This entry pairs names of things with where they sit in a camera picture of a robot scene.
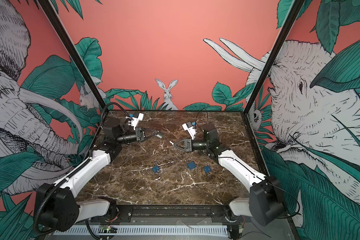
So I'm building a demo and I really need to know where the black corrugated left cable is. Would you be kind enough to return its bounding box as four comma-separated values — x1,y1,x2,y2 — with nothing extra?
32,161,91,236

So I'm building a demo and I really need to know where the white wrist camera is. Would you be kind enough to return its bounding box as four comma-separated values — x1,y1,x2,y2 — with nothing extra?
182,122,197,140
128,113,144,130

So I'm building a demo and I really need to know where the dark brown padlock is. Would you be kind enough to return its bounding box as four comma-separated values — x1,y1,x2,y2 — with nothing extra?
155,131,164,139

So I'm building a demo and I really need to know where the large blue padlock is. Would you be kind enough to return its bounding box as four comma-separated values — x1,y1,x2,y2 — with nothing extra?
187,160,197,170

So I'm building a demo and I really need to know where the black corner post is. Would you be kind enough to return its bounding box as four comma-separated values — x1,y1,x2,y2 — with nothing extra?
37,0,106,109
244,0,305,115

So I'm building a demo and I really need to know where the black left corner post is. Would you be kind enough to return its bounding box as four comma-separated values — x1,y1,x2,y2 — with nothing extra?
37,0,106,109

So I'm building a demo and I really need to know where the white perforated strip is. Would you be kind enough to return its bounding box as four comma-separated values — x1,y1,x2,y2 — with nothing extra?
52,224,229,237

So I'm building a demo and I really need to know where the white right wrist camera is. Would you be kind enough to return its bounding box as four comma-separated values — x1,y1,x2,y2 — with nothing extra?
182,122,197,140

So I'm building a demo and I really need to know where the small circuit board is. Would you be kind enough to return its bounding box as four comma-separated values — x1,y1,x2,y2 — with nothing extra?
98,225,118,235

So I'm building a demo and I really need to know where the black front mounting rail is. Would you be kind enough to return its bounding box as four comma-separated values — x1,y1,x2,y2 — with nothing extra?
90,205,246,225

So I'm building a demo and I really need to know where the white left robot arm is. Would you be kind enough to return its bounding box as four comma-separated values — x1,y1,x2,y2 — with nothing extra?
33,114,163,236

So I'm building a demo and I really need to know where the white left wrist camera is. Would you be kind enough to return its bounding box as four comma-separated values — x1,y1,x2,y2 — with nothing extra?
128,113,144,130

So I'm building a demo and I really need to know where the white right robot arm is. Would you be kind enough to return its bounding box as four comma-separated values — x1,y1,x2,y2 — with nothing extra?
173,122,286,227

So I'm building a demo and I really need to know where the black right corner post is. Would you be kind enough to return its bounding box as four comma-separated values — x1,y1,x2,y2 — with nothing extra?
244,0,305,115

